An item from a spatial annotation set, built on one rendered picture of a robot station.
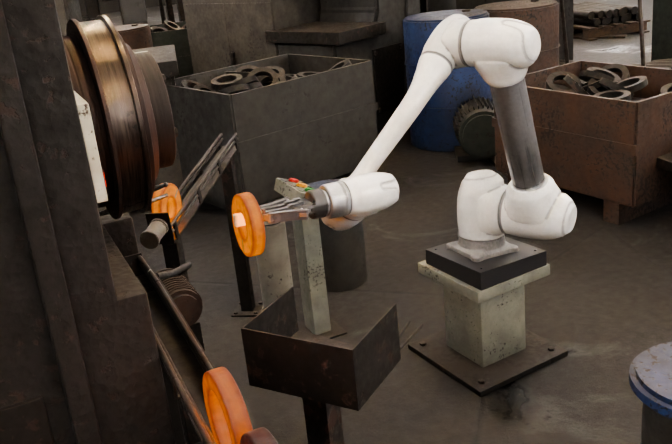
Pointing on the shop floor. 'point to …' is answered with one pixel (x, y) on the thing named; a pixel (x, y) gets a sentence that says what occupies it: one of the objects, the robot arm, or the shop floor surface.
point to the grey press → (352, 5)
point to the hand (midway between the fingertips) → (248, 217)
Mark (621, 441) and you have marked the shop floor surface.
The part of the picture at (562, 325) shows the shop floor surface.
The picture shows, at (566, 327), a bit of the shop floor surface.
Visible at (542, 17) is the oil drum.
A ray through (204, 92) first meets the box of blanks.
